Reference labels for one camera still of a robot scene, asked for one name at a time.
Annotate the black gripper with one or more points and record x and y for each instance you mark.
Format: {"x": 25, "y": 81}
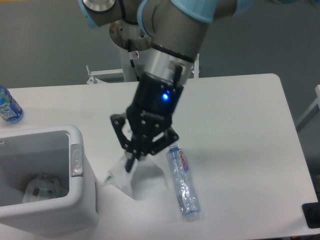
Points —
{"x": 150, "y": 118}

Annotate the clear crushed plastic bottle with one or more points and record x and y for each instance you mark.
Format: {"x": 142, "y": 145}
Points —
{"x": 185, "y": 192}

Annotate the white plastic wrapper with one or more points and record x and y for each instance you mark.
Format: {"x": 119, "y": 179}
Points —
{"x": 144, "y": 181}

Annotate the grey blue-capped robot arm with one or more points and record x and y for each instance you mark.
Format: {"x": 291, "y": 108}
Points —
{"x": 177, "y": 29}

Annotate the white plastic trash can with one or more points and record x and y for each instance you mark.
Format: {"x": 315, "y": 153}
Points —
{"x": 57, "y": 151}

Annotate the white trash in can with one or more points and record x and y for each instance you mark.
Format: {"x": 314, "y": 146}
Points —
{"x": 43, "y": 187}

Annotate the blue labelled water bottle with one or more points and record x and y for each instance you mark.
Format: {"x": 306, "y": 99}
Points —
{"x": 10, "y": 111}

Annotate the black clamp at table edge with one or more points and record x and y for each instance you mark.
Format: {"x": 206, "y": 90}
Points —
{"x": 311, "y": 213}

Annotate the white metal bracket left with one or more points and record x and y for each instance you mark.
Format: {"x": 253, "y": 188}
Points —
{"x": 104, "y": 76}

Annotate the white metal bracket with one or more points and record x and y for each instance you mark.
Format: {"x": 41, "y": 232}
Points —
{"x": 104, "y": 76}
{"x": 195, "y": 69}

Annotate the white metal bracket right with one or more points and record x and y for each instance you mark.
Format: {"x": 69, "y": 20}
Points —
{"x": 195, "y": 69}

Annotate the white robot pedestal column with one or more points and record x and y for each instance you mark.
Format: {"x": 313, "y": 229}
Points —
{"x": 133, "y": 45}

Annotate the white frame at right edge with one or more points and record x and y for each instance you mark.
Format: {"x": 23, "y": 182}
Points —
{"x": 310, "y": 112}

